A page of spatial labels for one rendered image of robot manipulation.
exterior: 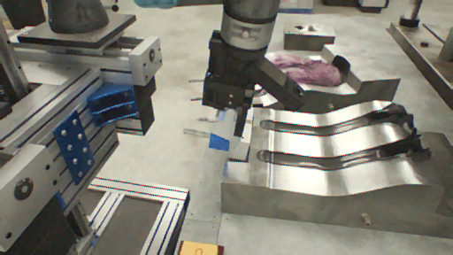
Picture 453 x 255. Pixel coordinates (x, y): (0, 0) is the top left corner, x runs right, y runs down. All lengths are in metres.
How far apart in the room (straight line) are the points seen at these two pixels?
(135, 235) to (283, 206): 0.87
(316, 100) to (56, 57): 0.72
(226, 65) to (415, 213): 0.43
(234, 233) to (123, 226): 0.86
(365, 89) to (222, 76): 0.55
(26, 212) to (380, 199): 0.58
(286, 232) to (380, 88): 0.52
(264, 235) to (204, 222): 0.12
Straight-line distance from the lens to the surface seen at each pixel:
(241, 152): 0.60
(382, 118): 0.76
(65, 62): 0.96
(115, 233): 1.40
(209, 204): 0.66
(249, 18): 0.41
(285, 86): 0.49
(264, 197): 0.59
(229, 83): 0.48
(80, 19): 0.89
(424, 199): 0.63
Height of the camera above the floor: 1.31
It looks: 37 degrees down
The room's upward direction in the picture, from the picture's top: straight up
